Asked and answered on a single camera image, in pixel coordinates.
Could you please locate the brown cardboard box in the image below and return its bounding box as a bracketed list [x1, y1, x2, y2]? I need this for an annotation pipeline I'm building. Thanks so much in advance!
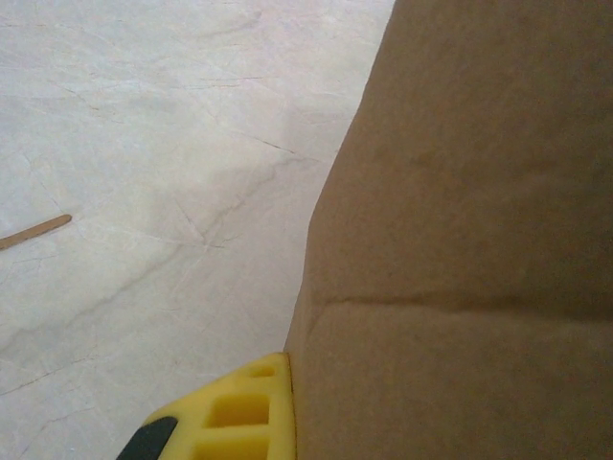
[282, 0, 613, 460]

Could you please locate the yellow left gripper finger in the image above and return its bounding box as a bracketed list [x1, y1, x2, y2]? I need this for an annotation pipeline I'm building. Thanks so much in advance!
[116, 352, 299, 460]

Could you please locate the thin wooden stick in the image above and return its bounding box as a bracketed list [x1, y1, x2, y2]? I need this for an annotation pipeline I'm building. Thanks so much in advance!
[0, 214, 74, 252]

